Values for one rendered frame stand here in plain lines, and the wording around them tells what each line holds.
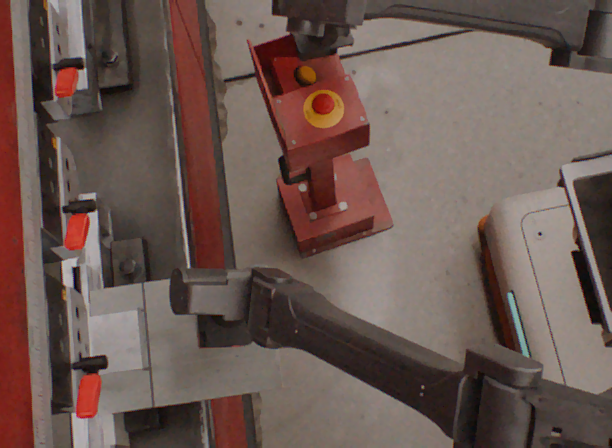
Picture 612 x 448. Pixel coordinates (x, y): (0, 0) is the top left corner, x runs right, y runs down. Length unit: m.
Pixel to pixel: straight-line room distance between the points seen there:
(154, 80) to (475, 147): 1.11
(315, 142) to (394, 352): 0.81
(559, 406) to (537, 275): 1.35
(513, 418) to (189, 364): 0.66
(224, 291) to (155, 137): 0.53
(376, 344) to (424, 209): 1.53
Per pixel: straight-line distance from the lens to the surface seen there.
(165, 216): 1.57
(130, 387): 1.40
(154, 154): 1.61
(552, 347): 2.14
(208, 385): 1.38
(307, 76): 1.79
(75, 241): 1.18
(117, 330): 1.42
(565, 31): 1.22
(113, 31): 1.68
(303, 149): 1.70
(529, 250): 2.18
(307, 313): 1.04
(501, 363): 0.84
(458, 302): 2.41
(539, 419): 0.83
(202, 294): 1.14
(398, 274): 2.42
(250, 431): 2.33
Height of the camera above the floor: 2.36
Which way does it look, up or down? 73 degrees down
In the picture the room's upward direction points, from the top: 11 degrees counter-clockwise
